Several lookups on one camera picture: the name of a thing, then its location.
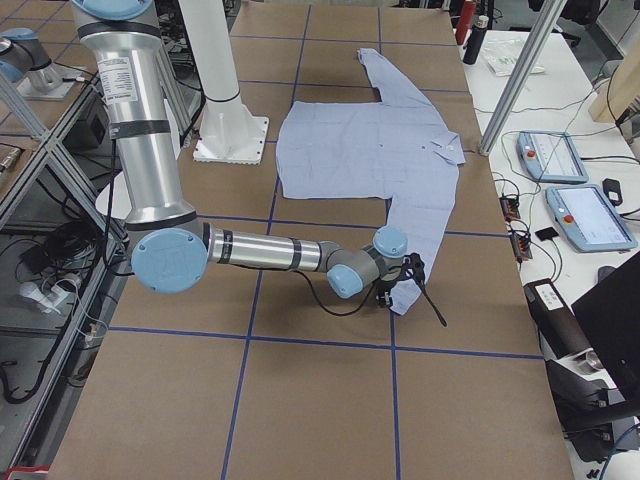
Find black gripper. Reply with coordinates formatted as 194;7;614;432
375;253;448;328

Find light blue striped shirt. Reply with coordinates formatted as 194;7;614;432
275;47;468;317

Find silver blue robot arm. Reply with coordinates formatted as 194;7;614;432
72;1;426;308

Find lower teach pendant tablet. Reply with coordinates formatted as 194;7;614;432
545;184;638;253

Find teach pendant tablet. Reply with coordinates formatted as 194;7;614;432
516;131;589;185
545;184;638;253

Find upper teach pendant tablet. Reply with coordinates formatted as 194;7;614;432
516;131;589;185

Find black monitor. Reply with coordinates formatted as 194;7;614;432
572;255;639;399

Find clear plastic bag green print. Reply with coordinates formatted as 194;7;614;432
481;39;525;77

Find black water bottle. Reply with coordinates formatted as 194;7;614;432
462;15;490;65

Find red water bottle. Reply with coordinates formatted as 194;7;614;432
455;0;477;46

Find aluminium frame post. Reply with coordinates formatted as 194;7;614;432
478;0;567;156

